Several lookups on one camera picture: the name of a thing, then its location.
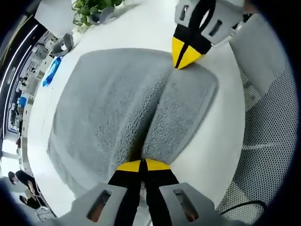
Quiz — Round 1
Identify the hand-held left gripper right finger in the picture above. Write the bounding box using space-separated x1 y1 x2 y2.
144 159 233 226

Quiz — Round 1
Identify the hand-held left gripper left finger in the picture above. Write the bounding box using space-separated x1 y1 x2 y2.
55 160 143 226

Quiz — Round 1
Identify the grey towel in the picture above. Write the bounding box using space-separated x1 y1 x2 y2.
47 48 220 212

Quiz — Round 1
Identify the white table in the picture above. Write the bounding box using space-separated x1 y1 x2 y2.
27 0 246 219

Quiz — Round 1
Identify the green potted plant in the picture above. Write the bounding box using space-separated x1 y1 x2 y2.
71 0 124 26

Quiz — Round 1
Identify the mesh office chair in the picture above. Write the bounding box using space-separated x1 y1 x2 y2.
218 14 297 217

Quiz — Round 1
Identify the white square pillar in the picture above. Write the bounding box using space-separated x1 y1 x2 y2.
35 0 79 36

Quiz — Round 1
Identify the blue wipes packet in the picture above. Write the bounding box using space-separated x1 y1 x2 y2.
42 56 62 87

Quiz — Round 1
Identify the blue white wall display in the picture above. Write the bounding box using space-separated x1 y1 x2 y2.
4 30 55 132

